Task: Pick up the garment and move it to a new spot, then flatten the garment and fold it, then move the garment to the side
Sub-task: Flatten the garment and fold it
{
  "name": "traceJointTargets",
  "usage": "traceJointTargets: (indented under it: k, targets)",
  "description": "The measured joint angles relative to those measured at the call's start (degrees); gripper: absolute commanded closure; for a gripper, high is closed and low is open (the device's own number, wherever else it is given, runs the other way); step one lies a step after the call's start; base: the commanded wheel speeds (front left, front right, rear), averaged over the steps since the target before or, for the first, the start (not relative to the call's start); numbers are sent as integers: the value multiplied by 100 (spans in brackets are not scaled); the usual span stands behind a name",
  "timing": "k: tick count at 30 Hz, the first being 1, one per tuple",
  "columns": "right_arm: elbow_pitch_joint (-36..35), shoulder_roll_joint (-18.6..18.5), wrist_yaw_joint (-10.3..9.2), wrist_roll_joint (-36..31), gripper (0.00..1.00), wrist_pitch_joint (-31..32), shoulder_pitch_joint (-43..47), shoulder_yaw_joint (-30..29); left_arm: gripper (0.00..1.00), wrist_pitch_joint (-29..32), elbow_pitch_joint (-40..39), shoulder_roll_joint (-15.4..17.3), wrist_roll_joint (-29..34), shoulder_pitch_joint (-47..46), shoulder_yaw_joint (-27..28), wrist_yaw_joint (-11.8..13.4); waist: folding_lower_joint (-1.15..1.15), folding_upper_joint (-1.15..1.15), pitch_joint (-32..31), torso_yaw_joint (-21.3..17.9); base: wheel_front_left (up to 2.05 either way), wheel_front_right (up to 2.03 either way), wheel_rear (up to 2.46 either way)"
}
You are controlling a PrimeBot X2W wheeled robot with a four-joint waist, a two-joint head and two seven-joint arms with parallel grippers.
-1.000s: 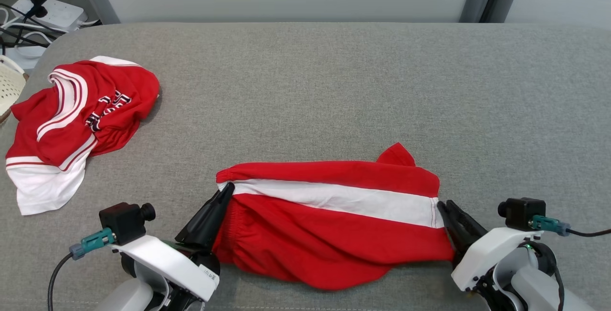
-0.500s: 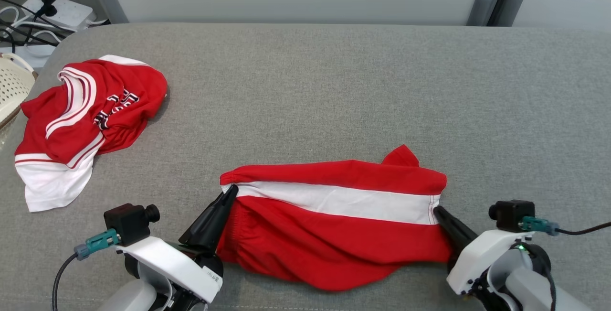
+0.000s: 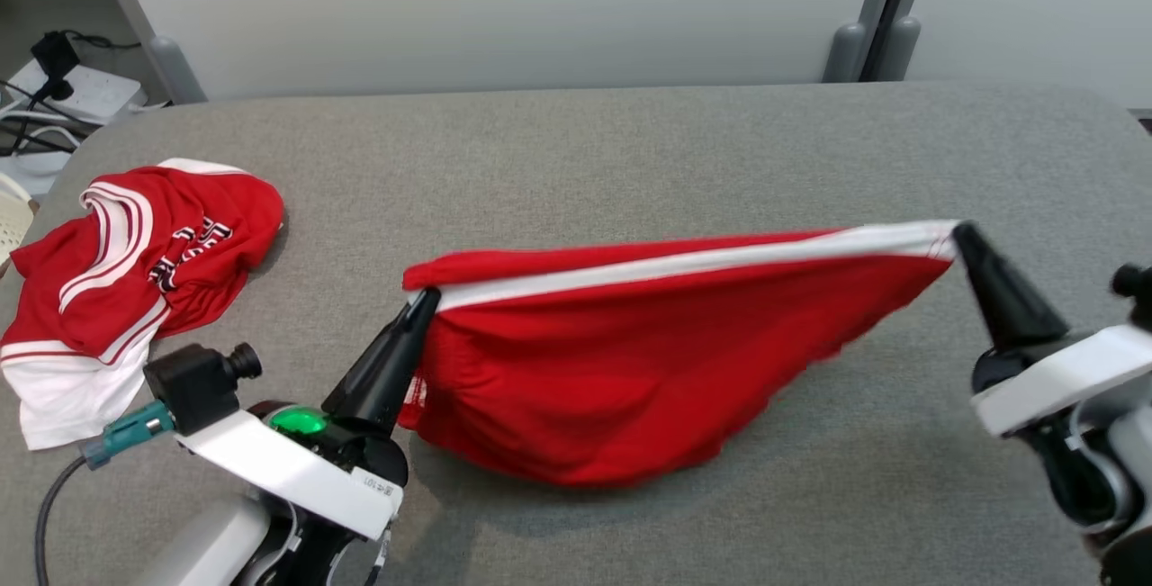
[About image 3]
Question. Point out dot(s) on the red Bulls 23 jersey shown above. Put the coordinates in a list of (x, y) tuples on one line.
[(90, 325)]

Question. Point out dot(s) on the grey partition post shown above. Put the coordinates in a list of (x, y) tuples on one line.
[(175, 73), (900, 50), (844, 55)]

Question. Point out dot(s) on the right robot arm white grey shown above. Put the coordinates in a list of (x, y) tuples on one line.
[(1125, 496)]

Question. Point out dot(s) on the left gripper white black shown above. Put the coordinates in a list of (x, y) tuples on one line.
[(297, 469)]

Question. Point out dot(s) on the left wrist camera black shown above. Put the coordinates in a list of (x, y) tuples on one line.
[(193, 383)]

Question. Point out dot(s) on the black power adapter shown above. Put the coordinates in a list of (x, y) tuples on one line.
[(54, 53)]

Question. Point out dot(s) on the cream perforated laundry basket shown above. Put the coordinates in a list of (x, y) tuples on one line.
[(11, 217)]

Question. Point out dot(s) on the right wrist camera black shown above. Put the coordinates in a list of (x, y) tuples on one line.
[(1136, 289)]

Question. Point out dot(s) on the red shorts white stripe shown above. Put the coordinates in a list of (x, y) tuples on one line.
[(630, 370)]

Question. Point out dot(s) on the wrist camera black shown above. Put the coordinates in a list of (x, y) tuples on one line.
[(1136, 289), (193, 383)]

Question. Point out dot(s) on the white power strip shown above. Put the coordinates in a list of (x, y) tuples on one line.
[(99, 93)]

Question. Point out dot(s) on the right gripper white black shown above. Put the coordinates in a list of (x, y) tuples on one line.
[(1062, 379)]

